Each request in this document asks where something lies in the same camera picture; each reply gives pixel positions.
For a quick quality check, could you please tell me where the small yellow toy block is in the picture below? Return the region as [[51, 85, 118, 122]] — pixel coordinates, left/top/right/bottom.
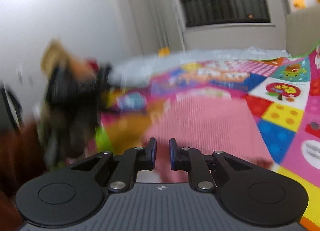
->
[[158, 47, 170, 57]]

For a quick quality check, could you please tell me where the colourful cartoon play mat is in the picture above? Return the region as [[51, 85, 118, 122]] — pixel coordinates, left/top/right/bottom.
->
[[94, 47, 319, 230]]

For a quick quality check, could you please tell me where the white vertical curtain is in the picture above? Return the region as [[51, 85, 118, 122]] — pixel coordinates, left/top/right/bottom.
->
[[147, 0, 185, 52]]

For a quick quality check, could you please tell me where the pink knit sweater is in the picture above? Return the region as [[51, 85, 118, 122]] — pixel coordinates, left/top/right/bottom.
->
[[144, 97, 273, 183]]

